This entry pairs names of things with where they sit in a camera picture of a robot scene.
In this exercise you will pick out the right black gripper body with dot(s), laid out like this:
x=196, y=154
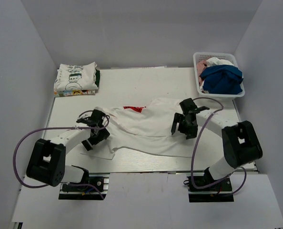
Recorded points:
x=184, y=124

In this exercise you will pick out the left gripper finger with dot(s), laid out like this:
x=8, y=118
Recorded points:
x=100, y=137
x=87, y=145

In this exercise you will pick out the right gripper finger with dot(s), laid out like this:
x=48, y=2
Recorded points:
x=176, y=120
x=191, y=133

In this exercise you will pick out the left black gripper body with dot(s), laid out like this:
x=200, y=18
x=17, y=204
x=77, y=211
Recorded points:
x=103, y=129

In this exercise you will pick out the white t-shirt red print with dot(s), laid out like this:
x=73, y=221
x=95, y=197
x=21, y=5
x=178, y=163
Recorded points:
x=145, y=129

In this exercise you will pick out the blue t-shirt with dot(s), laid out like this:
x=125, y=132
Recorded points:
x=222, y=79

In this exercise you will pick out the plain white t-shirt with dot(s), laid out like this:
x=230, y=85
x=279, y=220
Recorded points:
x=214, y=61

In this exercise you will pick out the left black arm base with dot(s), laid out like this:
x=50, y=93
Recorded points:
x=70, y=192

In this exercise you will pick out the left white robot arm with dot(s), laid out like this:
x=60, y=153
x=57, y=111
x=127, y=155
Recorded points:
x=47, y=161

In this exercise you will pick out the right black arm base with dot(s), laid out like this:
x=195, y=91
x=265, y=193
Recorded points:
x=218, y=193

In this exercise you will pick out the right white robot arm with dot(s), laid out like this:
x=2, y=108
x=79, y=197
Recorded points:
x=239, y=140

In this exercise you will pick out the folded dark green t-shirt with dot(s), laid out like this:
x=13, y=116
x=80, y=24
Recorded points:
x=98, y=77

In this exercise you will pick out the folded colourful print t-shirt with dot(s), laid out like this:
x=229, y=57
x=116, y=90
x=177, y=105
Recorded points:
x=74, y=93

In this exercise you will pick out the pink cloth in basket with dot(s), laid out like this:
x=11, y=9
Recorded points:
x=201, y=66

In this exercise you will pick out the white plastic basket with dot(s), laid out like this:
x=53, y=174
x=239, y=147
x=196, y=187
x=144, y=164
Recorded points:
x=198, y=56

